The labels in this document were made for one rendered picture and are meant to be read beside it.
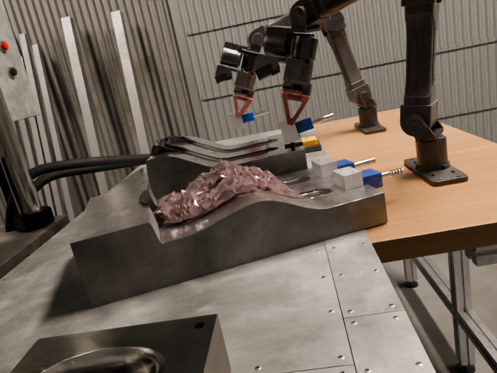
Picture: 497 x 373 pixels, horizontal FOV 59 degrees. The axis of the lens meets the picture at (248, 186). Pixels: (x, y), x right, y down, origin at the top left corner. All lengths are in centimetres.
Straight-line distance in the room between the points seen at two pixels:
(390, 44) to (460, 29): 47
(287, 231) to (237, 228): 8
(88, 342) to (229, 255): 29
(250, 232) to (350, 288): 19
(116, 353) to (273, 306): 21
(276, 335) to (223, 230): 21
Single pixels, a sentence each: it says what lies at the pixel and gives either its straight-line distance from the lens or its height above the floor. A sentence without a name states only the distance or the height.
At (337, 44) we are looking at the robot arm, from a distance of 153.
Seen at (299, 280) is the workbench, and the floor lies 80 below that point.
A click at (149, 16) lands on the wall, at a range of 334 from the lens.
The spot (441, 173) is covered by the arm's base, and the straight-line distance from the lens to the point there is 99.
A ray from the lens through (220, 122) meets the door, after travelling 323.
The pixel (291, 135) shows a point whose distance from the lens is 105.
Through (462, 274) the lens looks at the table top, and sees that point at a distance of 152.
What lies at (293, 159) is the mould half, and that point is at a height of 87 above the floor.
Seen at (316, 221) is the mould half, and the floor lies 84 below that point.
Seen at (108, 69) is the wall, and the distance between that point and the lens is 342.
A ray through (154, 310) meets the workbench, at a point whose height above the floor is 80.
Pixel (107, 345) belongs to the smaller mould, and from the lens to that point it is 48.
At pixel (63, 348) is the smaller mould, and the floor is 87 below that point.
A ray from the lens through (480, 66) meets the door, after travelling 351.
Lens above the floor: 111
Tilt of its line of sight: 16 degrees down
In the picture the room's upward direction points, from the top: 12 degrees counter-clockwise
